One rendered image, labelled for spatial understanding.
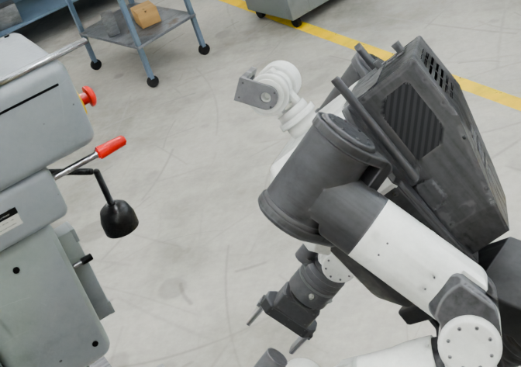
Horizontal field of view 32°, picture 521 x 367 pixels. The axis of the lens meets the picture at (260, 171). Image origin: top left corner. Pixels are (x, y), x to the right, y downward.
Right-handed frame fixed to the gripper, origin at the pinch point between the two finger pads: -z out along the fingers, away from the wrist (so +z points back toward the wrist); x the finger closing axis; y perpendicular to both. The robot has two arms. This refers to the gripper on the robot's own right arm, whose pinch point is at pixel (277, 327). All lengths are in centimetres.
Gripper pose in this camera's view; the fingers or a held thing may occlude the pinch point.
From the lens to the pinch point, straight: 184.7
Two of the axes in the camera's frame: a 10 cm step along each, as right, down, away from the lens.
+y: -2.0, 4.3, -8.8
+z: 5.3, -7.1, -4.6
